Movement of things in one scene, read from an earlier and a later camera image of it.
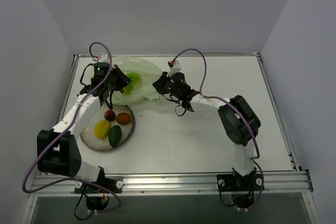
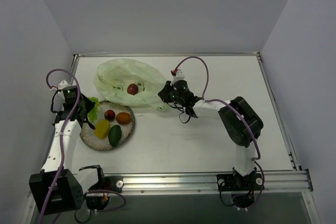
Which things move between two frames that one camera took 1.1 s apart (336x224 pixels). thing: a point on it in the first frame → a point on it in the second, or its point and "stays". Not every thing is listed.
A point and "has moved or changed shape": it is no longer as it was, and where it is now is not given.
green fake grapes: (135, 84) has moved or changed shape
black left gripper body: (121, 78) → (86, 107)
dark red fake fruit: (109, 115) stays
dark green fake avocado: (114, 135) stays
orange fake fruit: (123, 118) stays
